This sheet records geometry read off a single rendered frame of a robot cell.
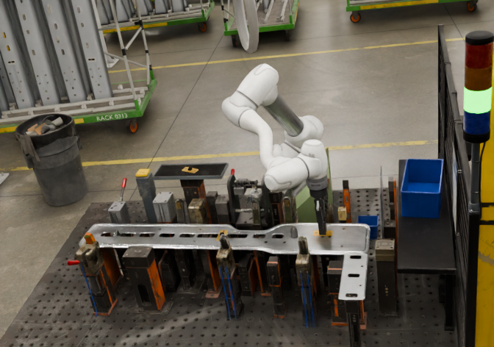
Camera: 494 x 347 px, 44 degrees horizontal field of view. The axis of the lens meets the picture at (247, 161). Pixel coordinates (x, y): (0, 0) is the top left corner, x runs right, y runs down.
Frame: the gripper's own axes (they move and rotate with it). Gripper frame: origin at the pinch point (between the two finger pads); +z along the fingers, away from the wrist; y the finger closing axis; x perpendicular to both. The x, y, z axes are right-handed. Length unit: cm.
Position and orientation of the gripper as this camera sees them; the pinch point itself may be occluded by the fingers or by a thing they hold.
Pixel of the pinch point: (322, 226)
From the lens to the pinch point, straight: 273.5
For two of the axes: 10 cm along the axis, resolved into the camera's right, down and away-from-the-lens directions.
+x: 9.6, -0.3, -2.6
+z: 1.5, 8.8, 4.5
